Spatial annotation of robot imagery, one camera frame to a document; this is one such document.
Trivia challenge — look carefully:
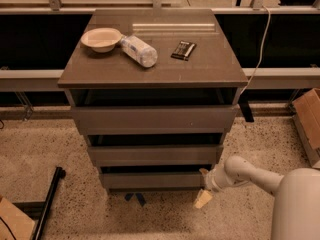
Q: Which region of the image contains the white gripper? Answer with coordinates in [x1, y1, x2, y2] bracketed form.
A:
[194, 167, 226, 209]

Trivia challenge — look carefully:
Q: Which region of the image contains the grey bottom drawer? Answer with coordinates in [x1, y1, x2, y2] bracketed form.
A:
[100, 172, 204, 190]

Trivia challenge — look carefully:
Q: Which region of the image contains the grey drawer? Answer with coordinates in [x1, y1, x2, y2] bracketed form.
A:
[88, 145, 223, 167]
[71, 106, 237, 135]
[100, 172, 204, 190]

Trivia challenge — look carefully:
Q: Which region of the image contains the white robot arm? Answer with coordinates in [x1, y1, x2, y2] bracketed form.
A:
[194, 156, 320, 240]

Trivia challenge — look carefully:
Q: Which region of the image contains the grey middle drawer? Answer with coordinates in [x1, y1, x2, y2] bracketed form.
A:
[88, 145, 223, 167]

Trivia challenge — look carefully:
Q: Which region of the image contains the grey top drawer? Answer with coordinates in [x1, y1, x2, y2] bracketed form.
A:
[71, 106, 237, 135]

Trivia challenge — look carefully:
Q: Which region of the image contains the grey drawer cabinet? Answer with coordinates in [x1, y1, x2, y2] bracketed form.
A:
[58, 8, 247, 192]

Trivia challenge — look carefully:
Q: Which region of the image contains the cardboard box right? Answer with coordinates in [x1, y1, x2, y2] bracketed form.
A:
[293, 88, 320, 169]

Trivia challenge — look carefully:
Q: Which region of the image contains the cardboard box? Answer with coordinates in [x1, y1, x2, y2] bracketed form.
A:
[0, 196, 35, 240]
[293, 88, 320, 169]

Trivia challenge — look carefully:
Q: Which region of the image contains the black snack packet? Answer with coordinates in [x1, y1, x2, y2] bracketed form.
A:
[171, 41, 196, 61]

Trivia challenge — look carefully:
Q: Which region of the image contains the clear plastic water bottle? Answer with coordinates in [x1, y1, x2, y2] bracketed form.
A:
[120, 35, 158, 68]

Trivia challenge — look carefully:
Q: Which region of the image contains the white paper bowl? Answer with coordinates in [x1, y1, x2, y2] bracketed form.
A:
[80, 28, 122, 53]

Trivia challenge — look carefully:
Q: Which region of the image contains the cardboard box left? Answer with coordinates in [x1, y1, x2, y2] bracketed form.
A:
[0, 196, 35, 240]

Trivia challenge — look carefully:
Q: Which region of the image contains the black metal frame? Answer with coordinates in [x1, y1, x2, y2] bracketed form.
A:
[15, 167, 66, 240]

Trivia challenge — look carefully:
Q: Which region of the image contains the white hanging cable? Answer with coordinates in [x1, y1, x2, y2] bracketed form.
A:
[239, 5, 272, 96]

